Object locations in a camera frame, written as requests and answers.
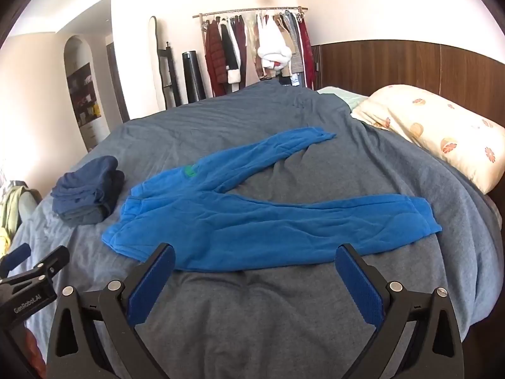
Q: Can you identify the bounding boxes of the wooden clothes rail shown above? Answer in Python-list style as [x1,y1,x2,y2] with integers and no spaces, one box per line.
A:
[193,5,309,19]

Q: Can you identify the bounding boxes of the black cylinder appliance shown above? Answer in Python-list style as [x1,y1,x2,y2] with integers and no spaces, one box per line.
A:
[181,51,207,104]

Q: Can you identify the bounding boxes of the black ladder rack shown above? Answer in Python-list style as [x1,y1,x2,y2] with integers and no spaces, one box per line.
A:
[158,41,182,108]

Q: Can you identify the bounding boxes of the red cloth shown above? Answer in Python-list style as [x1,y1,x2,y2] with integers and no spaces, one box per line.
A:
[24,321,47,379]

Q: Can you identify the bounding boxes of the grey blanket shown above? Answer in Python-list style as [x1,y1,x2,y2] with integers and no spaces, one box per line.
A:
[8,79,505,379]

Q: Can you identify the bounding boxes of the light green sheet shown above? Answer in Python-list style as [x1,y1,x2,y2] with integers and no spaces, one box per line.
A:
[318,86,369,110]

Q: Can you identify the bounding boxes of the cream floral pillow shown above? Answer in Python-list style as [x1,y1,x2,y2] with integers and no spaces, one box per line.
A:
[350,84,505,195]

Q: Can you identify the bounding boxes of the arched standing mirror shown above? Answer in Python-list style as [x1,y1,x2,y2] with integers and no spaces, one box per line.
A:
[148,16,167,112]

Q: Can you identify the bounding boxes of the green and yellow clothes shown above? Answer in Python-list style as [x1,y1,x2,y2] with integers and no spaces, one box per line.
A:
[0,182,42,258]

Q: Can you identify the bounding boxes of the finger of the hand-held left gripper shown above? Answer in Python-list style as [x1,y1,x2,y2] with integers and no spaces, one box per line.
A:
[0,246,70,286]
[0,243,32,272]

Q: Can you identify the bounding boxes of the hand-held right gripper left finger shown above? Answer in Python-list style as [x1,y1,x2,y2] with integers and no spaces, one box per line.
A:
[47,243,176,379]

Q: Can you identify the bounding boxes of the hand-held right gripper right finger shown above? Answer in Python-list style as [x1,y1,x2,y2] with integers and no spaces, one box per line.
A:
[335,244,465,379]

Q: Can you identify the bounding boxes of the blue pants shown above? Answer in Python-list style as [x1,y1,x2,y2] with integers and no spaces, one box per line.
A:
[101,126,443,273]

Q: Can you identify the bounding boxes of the folded navy clothes stack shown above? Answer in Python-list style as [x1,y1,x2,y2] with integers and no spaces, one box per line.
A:
[50,156,126,228]

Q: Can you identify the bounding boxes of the brown wooden headboard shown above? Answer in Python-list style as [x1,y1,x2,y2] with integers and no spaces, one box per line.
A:
[311,40,505,132]

